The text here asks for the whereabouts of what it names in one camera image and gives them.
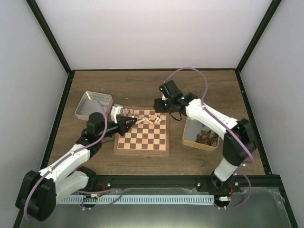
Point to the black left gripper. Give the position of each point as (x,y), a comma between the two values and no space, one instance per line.
(125,128)

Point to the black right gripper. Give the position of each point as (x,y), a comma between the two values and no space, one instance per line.
(157,107)

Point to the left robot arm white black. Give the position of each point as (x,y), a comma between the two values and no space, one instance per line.
(42,190)

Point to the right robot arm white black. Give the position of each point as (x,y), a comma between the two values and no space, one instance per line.
(238,137)

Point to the light wooden chess rook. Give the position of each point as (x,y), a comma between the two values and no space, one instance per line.
(158,120)

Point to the wooden chess board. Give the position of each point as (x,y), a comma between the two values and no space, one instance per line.
(143,138)

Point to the dark brown chess pieces pile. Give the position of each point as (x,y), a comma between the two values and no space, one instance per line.
(206,137)

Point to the yellow metal tin tray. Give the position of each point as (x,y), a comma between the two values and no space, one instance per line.
(191,129)

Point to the pink metal tin tray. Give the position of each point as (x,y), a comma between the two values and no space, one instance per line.
(89,104)

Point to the black aluminium frame rail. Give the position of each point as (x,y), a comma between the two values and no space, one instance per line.
(207,183)

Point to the light blue slotted cable duct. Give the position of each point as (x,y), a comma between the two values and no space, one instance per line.
(142,200)

